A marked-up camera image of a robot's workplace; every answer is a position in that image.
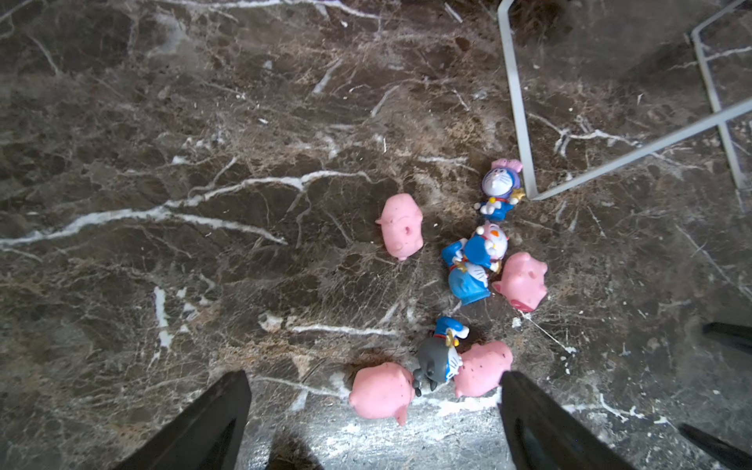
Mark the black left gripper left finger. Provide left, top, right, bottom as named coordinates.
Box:
left=117, top=370, right=252, bottom=470

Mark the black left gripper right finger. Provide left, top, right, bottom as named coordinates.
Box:
left=501, top=371, right=633, bottom=470

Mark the Doraemon figure purple pink hat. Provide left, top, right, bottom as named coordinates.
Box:
left=474, top=159, right=526, bottom=222

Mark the Doraemon figure grey costume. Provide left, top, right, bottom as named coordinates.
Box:
left=412, top=316, right=469, bottom=397

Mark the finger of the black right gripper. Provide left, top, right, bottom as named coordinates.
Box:
left=702, top=322, right=752, bottom=354
left=679, top=423, right=752, bottom=470

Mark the pink pig toy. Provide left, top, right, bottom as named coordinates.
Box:
left=376, top=193, right=424, bottom=262
left=454, top=341, right=513, bottom=399
left=492, top=252, right=548, bottom=313
left=349, top=362, right=415, bottom=426

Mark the white metal wooden shelf rack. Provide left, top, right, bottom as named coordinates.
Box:
left=497, top=1, right=751, bottom=201

